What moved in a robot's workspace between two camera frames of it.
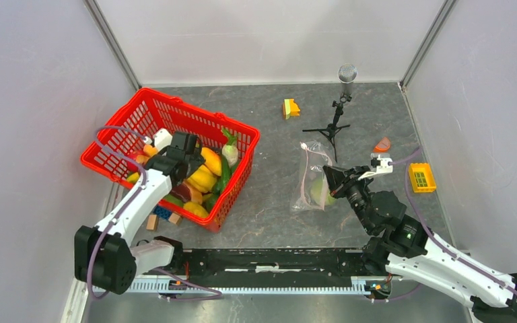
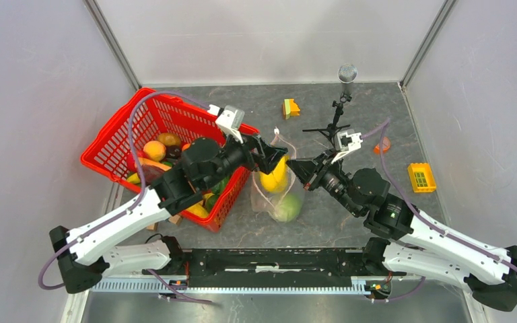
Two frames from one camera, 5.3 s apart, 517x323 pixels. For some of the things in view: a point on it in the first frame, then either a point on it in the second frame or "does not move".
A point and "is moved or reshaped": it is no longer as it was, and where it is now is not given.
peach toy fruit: (149, 151) does not move
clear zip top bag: (312, 190) → (279, 192)
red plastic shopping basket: (226, 145) does not move
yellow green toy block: (290, 108) does not move
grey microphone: (347, 74) does not move
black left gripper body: (194, 161) → (235, 155)
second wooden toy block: (176, 218) does not move
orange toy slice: (382, 146) does not move
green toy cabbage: (320, 192) → (289, 208)
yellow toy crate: (421, 177) does not move
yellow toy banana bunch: (204, 179) is moved or reshaped
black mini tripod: (330, 131) does not move
